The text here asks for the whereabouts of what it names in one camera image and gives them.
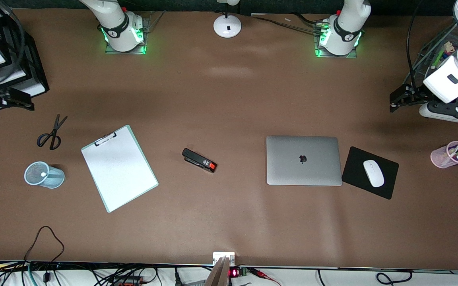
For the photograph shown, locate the tangled black cables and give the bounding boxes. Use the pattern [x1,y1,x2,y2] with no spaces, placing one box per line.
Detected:
[0,260,206,286]

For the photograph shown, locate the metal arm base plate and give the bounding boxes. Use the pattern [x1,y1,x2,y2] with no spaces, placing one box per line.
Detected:
[105,17,147,55]
[314,22,359,59]

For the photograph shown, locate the red wire clip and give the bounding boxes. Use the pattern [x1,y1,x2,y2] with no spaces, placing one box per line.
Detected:
[249,268,282,286]

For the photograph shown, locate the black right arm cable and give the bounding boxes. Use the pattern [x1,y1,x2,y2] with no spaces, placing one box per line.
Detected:
[0,0,25,87]

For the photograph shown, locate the black cable bundle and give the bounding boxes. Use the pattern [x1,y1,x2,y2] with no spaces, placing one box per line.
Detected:
[249,13,329,35]

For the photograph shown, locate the mint green clipboard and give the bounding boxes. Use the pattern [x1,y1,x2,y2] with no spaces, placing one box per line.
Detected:
[81,124,159,213]

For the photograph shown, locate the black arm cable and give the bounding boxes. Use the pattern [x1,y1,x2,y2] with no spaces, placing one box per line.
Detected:
[0,0,25,87]
[407,0,427,87]

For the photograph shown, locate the black scissors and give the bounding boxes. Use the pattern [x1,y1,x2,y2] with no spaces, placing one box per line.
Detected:
[37,114,68,151]

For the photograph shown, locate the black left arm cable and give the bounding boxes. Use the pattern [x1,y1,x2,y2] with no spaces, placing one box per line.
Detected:
[407,0,427,87]

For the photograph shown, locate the black mouse pad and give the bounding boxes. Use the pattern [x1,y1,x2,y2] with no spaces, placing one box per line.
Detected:
[341,146,400,200]

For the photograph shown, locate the blue mesh pen cup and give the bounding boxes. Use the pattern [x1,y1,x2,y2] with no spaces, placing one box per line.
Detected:
[24,161,65,189]

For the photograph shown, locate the silver laptop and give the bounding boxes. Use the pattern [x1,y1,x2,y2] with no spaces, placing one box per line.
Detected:
[266,135,343,186]

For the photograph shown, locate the black looped cable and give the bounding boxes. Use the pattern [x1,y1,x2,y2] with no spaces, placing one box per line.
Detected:
[24,226,65,283]

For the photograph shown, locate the pink pen cup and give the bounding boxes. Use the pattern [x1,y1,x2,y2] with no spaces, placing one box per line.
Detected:
[430,141,458,169]

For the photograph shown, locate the black coiled cable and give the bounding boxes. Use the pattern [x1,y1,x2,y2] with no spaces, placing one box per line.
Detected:
[375,270,413,286]

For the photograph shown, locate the grey camera stand bracket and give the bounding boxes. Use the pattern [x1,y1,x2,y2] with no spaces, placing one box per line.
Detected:
[204,251,236,286]

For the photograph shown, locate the white computer mouse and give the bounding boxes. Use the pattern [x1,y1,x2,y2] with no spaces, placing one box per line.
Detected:
[363,160,385,188]

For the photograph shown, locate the black red stapler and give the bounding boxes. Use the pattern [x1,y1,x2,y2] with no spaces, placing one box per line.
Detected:
[182,148,217,174]

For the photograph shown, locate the white round lamp base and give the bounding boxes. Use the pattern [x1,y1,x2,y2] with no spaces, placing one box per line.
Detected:
[213,0,242,39]

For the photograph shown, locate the black wire mesh organizer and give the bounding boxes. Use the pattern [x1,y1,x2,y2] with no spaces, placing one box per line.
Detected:
[406,22,458,93]

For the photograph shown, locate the black stacked document tray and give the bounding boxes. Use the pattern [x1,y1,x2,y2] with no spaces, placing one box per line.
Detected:
[0,0,50,111]

